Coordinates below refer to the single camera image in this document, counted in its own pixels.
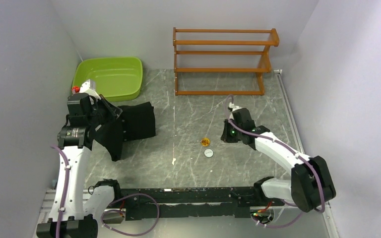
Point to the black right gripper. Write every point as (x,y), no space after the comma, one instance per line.
(224,136)

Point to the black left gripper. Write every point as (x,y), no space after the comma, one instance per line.
(113,112)

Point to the orange round brooch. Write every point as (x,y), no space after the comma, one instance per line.
(205,142)

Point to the white round brooch back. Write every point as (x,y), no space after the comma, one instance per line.
(208,153)

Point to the black button shirt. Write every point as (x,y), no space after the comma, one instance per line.
(134,123)

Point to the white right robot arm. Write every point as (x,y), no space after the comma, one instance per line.
(310,185)

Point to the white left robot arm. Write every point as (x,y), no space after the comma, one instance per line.
(70,216)

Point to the green plastic basin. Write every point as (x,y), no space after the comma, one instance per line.
(116,78)

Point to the orange wooden shoe rack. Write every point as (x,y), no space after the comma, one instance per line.
(245,51)

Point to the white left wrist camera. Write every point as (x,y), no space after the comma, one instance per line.
(88,87)

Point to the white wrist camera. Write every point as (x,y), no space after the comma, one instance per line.
(233,105)
(88,87)

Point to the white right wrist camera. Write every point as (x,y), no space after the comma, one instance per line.
(233,105)

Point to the aluminium table edge rail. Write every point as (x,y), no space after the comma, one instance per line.
(329,221)

